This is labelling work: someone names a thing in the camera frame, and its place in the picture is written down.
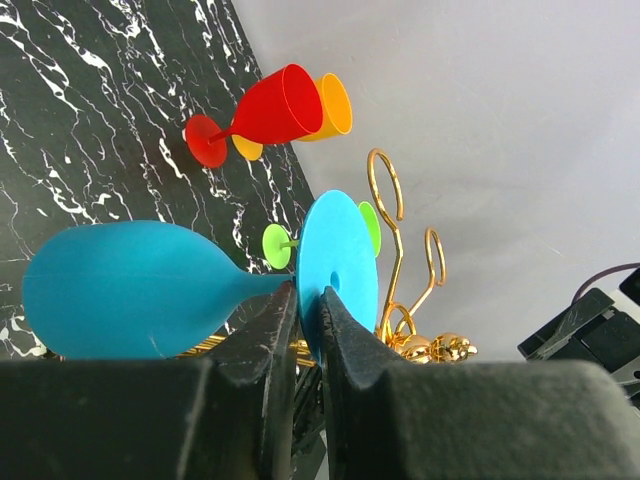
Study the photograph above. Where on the blue wine glass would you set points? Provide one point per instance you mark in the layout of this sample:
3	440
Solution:
146	289

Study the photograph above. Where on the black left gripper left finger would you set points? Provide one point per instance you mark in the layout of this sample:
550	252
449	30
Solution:
223	415

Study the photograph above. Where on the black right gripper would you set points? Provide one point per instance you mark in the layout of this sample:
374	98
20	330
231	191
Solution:
593	329

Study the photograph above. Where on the yellow wine glass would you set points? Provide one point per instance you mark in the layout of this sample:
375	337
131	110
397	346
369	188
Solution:
337	117

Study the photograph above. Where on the green wine glass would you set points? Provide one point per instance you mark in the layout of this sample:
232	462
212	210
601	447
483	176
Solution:
277	244

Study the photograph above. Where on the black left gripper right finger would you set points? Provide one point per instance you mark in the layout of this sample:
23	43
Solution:
389	418

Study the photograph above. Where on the red wine glass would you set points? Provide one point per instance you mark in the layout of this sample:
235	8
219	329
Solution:
279	108

